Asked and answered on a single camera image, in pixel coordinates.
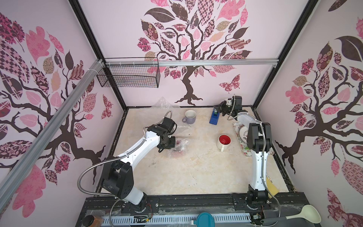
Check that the floral square placemat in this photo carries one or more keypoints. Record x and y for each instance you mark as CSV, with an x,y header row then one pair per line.
x,y
251,140

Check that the brown jar black lid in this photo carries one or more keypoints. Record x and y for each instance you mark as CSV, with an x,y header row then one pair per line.
x,y
92,221

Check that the blue tape dispenser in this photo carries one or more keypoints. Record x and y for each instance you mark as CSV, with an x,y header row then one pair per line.
x,y
214,117

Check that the clear bubble wrap sheet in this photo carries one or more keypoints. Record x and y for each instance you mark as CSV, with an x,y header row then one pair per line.
x,y
162,107
180,148

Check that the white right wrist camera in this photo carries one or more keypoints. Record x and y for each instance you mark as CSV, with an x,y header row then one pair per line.
x,y
229,102

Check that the lavender mug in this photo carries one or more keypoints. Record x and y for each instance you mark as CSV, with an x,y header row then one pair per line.
x,y
190,117

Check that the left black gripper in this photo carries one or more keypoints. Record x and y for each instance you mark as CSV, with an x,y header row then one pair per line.
x,y
172,145

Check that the aluminium frame bar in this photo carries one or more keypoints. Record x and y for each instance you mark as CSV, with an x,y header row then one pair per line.
x,y
177,63
18,173

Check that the round white plate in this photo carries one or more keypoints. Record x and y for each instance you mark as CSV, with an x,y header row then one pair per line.
x,y
243,134

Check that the left flexible metal conduit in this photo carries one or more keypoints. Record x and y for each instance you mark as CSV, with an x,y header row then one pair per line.
x,y
82,176

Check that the flexible metal conduit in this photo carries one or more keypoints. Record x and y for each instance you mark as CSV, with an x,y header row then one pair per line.
x,y
262,159
82,176

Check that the white slotted cable duct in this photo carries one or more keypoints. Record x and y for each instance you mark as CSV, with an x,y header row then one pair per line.
x,y
168,220

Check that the white mug red inside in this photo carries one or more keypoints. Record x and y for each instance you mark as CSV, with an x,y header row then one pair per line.
x,y
223,142

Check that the rear aluminium frame bar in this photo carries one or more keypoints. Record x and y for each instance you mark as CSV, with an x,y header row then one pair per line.
x,y
177,63

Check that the yellow green sponge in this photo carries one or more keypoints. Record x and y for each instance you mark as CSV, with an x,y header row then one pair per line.
x,y
272,188

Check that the cream plastic ladle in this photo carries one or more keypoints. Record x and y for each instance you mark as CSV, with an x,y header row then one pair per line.
x,y
308,213

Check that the right flexible metal conduit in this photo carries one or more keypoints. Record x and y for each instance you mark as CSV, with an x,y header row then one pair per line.
x,y
262,159

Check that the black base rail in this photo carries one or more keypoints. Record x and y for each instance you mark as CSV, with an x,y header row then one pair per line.
x,y
173,203

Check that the teal round lid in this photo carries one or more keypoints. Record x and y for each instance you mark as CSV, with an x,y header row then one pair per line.
x,y
204,220

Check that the left aluminium frame bar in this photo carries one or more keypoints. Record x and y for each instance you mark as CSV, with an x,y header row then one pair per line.
x,y
18,173

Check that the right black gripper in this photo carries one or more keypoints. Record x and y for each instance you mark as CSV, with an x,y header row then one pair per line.
x,y
224,107

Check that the black wire basket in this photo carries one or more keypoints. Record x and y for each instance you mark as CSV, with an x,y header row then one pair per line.
x,y
130,72

